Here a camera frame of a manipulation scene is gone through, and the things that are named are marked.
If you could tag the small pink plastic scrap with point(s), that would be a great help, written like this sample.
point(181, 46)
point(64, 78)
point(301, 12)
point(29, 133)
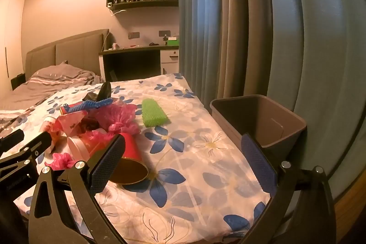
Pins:
point(61, 160)

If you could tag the blue curtain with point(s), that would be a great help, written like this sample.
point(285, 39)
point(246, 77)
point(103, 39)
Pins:
point(197, 18)

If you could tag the green foam net sleeve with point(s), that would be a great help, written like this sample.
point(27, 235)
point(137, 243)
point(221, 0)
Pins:
point(154, 114)

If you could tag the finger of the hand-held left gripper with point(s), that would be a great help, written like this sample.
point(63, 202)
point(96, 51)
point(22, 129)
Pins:
point(13, 139)
point(37, 144)

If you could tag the white printed paper cup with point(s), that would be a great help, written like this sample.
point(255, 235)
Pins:
point(48, 124)
point(78, 146)

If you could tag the dark wall socket panel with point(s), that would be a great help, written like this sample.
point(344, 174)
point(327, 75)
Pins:
point(164, 33)
point(133, 35)

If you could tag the floral blue white blanket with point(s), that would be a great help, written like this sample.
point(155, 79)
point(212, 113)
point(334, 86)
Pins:
point(185, 161)

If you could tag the brown plastic trash bin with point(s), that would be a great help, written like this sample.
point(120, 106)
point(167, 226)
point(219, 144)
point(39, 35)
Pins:
point(226, 121)

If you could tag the pink printed paper cup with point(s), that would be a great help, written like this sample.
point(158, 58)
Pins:
point(70, 122)

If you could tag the red paper cup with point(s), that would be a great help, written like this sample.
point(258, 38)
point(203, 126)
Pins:
point(133, 146)

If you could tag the black plastic bag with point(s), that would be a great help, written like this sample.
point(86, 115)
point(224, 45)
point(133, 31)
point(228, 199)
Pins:
point(104, 91)

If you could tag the blue foam net sleeve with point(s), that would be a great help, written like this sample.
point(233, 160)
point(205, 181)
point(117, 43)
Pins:
point(85, 106)

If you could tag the grey curtain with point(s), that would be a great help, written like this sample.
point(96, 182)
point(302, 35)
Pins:
point(257, 32)

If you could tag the black bedside unit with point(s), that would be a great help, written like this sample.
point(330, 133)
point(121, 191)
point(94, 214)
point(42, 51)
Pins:
point(17, 81)

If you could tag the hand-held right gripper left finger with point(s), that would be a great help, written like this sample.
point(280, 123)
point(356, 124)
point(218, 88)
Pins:
point(108, 164)

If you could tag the pink plastic bag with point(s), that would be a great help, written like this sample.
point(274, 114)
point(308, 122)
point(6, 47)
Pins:
point(117, 115)

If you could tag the grey padded headboard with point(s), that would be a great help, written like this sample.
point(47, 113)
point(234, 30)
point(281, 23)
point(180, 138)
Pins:
point(77, 52)

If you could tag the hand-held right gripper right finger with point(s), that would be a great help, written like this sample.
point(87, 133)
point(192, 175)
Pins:
point(257, 164)

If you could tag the dark wooden desk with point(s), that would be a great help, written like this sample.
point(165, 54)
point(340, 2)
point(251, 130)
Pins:
point(131, 50)

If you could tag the green box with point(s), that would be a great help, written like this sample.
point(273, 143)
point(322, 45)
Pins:
point(173, 42)

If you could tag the white drawer cabinet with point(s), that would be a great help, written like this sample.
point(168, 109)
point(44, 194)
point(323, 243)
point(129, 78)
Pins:
point(170, 61)

